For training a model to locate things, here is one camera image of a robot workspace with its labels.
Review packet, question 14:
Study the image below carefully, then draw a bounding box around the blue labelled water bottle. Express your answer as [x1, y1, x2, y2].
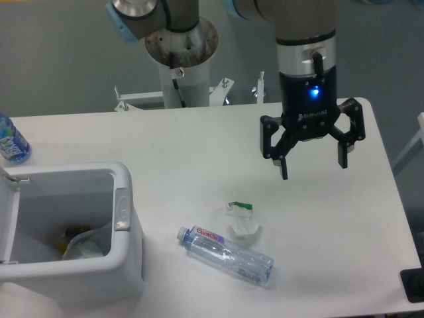
[1, 113, 32, 164]

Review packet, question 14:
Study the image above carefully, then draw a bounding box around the black object at table edge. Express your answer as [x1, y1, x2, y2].
[400, 268, 423, 303]

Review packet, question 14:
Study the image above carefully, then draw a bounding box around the white plastic trash can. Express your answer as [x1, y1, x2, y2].
[1, 162, 144, 302]

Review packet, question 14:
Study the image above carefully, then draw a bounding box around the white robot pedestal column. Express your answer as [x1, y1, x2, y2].
[144, 18, 219, 109]

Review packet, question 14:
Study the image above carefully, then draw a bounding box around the crumpled trash inside bin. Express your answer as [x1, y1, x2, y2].
[54, 222, 112, 260]

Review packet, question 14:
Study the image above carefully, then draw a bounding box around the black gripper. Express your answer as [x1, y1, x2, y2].
[259, 70, 367, 181]

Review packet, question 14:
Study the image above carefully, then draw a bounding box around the white frame at right edge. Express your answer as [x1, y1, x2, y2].
[392, 112, 423, 176]

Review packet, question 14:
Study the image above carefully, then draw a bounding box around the clear crushed plastic bottle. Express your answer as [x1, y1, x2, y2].
[177, 226, 274, 286]

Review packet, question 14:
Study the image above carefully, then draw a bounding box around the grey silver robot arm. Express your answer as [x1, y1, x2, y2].
[105, 1, 366, 178]

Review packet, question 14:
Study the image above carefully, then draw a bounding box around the black cable on pedestal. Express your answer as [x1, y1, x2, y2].
[168, 51, 187, 109]

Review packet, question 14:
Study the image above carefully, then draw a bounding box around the white pedestal base frame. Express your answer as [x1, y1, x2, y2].
[113, 70, 268, 113]

